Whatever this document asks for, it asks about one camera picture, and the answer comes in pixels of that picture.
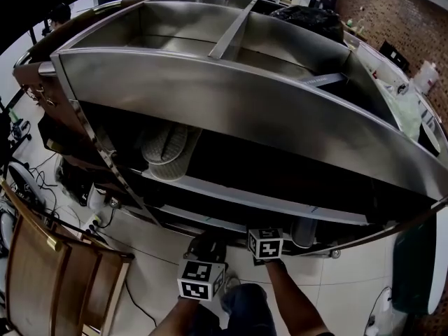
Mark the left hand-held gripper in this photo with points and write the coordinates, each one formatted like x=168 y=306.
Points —
x=199 y=280

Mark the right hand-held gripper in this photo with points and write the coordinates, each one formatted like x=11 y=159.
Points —
x=266 y=248

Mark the white and grey slipper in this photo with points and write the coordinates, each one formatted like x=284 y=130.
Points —
x=304 y=233
x=171 y=171
x=164 y=142

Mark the stainless steel service cart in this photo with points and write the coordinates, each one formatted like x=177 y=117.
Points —
x=210 y=93

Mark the person's right forearm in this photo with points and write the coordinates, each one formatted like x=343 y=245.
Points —
x=297 y=299

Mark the person's left forearm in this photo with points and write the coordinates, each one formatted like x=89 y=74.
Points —
x=175 y=318

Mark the person's leg in grey trousers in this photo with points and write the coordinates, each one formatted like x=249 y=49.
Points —
x=248 y=310

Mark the white floor power strip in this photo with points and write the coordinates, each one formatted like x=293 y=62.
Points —
x=91 y=222

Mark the dark green white-rimmed tub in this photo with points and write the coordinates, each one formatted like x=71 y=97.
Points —
x=409 y=268

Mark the white and black backpack unit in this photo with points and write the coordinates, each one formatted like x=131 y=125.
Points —
x=24 y=184

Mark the black plastic bag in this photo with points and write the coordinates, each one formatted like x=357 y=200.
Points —
x=308 y=21

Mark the black leaning display panel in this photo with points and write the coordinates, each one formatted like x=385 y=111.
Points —
x=393 y=54

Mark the white plastic sack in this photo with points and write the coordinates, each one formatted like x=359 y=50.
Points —
x=426 y=77

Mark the small wooden side table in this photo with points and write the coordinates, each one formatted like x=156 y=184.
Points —
x=355 y=30

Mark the large black television screen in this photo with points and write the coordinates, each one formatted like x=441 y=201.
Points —
x=28 y=5

